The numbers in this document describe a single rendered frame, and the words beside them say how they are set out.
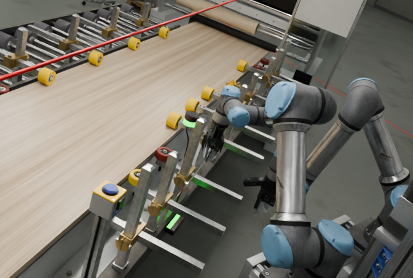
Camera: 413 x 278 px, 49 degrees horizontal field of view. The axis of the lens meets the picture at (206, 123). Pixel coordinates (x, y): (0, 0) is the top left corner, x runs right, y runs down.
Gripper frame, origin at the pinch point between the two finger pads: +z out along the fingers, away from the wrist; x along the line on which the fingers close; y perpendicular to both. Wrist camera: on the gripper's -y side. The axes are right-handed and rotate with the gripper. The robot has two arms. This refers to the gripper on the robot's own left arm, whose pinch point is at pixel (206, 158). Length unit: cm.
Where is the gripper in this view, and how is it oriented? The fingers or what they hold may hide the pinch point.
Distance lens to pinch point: 198.2
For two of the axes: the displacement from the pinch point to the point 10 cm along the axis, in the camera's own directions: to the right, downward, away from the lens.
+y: -0.3, 4.5, -8.9
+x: 9.6, 2.7, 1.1
